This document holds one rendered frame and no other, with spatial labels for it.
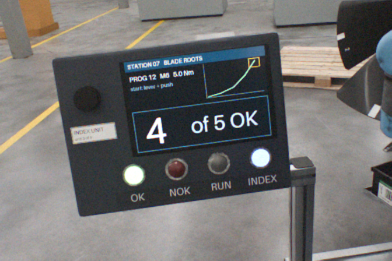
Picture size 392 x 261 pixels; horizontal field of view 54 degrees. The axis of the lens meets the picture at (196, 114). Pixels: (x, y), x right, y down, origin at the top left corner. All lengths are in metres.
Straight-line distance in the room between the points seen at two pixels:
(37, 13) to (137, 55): 8.23
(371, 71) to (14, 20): 6.01
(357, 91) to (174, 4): 7.33
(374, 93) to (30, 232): 1.93
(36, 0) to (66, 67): 8.24
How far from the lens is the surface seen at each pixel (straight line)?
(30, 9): 8.75
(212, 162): 0.45
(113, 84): 0.44
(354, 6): 1.32
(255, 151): 0.46
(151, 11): 8.39
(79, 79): 0.45
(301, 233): 0.63
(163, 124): 0.44
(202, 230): 2.08
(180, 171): 0.45
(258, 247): 1.97
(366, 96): 1.05
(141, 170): 0.45
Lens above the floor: 1.35
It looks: 24 degrees down
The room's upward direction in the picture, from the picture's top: 6 degrees counter-clockwise
